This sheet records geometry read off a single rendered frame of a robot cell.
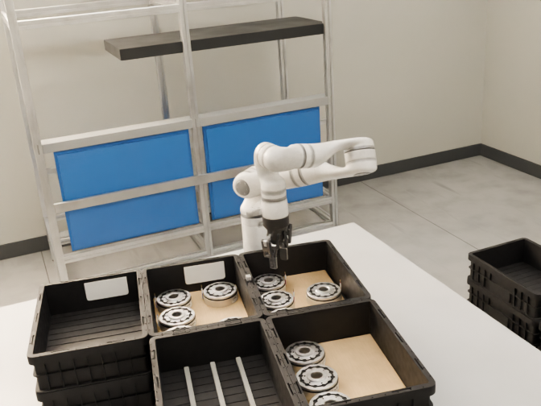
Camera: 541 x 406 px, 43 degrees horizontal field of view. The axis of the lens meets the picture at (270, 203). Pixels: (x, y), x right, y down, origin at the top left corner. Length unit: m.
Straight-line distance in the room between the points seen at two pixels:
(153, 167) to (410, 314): 1.97
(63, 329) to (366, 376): 0.89
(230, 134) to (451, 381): 2.29
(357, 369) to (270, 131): 2.38
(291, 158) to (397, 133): 3.63
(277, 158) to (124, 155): 2.00
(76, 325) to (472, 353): 1.15
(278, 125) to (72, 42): 1.38
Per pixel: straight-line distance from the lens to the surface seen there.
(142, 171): 3.79
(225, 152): 3.90
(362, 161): 2.02
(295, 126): 4.03
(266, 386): 1.75
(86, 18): 3.60
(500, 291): 2.81
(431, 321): 2.23
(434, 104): 5.60
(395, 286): 2.42
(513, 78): 5.59
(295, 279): 2.20
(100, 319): 2.13
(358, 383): 1.74
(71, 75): 4.51
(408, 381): 1.71
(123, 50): 3.66
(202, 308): 2.09
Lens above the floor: 1.87
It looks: 22 degrees down
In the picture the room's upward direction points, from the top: 4 degrees counter-clockwise
